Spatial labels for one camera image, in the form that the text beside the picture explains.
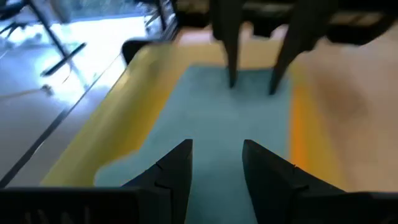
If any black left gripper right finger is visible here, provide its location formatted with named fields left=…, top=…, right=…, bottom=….
left=242, top=139, right=398, bottom=224

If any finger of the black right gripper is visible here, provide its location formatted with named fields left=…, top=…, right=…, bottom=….
left=268, top=0, right=340, bottom=96
left=211, top=0, right=247, bottom=89

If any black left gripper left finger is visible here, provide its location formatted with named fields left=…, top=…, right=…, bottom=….
left=0, top=138, right=194, bottom=224

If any orange microfiber towel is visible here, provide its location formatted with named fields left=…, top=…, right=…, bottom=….
left=288, top=83, right=318, bottom=170

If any teal microfiber towel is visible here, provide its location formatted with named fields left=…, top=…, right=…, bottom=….
left=93, top=63, right=294, bottom=224

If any yellow translucent plastic bin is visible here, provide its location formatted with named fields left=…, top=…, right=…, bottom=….
left=40, top=39, right=346, bottom=191

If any black desk leg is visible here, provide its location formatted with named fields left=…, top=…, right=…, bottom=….
left=24, top=0, right=88, bottom=77

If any black bracket bar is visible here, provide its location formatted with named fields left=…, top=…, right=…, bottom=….
left=121, top=38, right=152, bottom=65

